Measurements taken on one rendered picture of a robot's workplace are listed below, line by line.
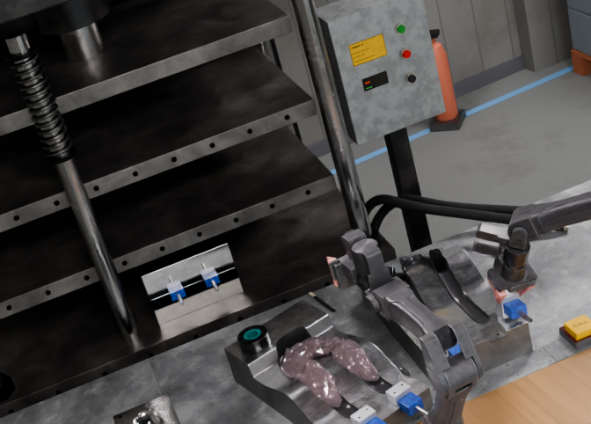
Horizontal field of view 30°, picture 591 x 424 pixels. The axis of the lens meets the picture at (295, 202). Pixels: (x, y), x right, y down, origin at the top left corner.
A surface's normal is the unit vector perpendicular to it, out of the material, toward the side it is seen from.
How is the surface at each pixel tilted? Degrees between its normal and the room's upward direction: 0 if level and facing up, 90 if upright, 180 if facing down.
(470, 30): 90
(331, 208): 0
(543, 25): 90
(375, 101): 90
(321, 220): 0
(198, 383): 0
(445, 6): 90
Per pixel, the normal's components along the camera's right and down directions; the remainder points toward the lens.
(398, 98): 0.31, 0.38
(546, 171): -0.25, -0.85
